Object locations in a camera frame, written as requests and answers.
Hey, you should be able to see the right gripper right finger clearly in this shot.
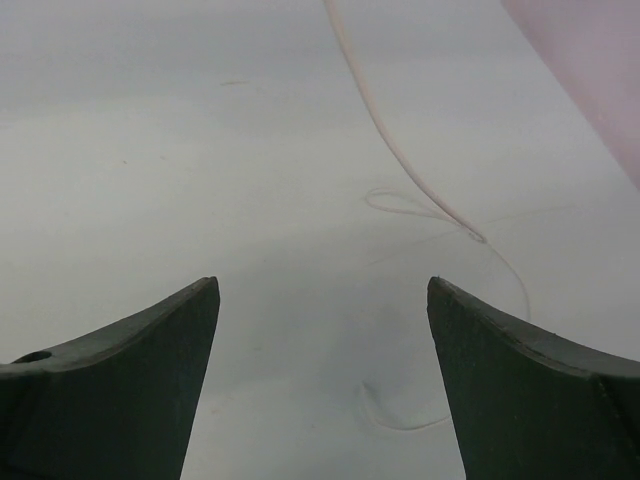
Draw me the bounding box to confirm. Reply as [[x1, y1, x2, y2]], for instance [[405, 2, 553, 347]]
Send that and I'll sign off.
[[427, 277, 639, 480]]

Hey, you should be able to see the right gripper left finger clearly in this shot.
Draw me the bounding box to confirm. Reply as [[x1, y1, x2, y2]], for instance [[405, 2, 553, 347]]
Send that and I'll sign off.
[[1, 277, 220, 480]]

